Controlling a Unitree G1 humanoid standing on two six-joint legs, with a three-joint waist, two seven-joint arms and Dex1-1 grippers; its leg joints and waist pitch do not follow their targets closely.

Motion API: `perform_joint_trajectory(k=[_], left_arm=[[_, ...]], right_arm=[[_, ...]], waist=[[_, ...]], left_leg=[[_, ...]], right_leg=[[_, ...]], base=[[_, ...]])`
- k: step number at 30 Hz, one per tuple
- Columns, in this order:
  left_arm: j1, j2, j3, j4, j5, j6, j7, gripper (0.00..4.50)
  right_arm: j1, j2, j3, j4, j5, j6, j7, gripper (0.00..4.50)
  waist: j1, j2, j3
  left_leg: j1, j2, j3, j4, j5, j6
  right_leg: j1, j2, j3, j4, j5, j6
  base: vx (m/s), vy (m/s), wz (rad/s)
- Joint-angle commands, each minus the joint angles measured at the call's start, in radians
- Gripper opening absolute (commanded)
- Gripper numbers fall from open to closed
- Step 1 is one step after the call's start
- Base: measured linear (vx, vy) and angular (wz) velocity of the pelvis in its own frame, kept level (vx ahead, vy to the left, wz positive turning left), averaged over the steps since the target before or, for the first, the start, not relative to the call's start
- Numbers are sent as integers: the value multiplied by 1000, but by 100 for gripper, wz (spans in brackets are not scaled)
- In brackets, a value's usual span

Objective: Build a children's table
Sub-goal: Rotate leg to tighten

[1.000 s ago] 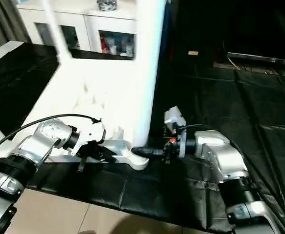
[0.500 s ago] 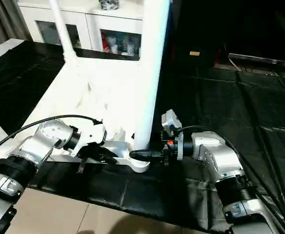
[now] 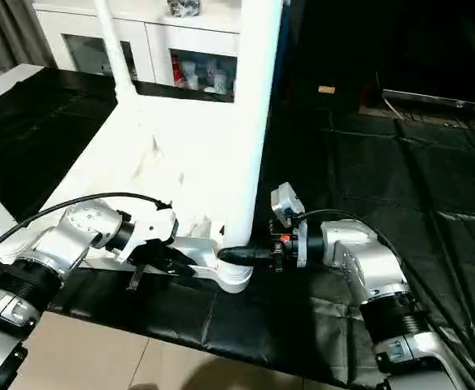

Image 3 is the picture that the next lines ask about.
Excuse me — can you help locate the white glass-door cabinet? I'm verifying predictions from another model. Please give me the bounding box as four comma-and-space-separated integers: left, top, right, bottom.
33, 0, 243, 103

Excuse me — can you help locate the long black bar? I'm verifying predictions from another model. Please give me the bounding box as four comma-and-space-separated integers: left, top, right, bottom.
380, 88, 475, 113

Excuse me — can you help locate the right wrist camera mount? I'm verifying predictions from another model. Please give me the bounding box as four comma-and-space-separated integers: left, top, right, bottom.
269, 184, 306, 225

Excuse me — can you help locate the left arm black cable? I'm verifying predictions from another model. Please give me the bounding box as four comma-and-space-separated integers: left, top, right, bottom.
0, 193, 173, 262

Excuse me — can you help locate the white compartment tray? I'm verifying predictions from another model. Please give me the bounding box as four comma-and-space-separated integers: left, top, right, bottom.
0, 96, 256, 293

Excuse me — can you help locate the black work mat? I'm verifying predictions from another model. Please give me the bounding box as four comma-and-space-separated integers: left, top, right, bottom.
0, 65, 475, 387

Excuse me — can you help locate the grey curtain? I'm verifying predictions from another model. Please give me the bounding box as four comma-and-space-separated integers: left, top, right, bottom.
0, 0, 57, 74

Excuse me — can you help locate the silver crumpled object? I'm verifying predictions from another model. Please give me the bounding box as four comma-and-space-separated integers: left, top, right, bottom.
167, 0, 203, 19

